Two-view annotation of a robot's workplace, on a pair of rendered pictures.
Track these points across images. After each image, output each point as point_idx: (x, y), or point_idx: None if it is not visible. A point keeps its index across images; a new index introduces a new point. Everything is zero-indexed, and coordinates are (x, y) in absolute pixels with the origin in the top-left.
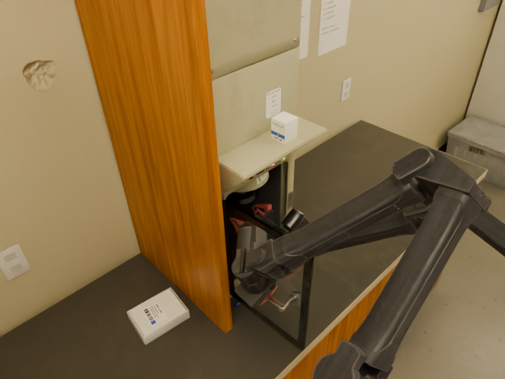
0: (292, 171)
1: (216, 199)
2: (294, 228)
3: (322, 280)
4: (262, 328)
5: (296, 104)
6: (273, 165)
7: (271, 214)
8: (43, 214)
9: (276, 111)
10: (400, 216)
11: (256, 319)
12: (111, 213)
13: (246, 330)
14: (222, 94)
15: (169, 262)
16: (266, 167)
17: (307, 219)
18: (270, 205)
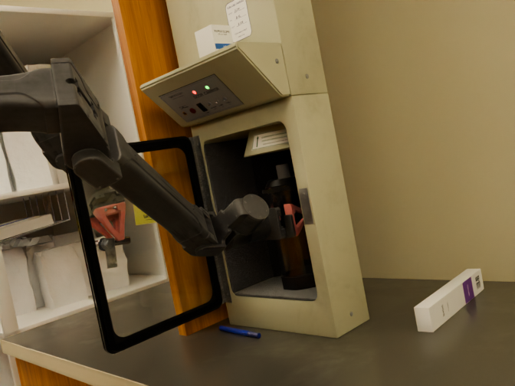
0: (298, 148)
1: (136, 109)
2: (221, 210)
3: (267, 373)
4: (179, 350)
5: (276, 23)
6: (215, 101)
7: (273, 213)
8: None
9: (244, 32)
10: None
11: (195, 344)
12: None
13: (179, 343)
14: (179, 7)
15: None
16: (160, 80)
17: (240, 210)
18: (289, 205)
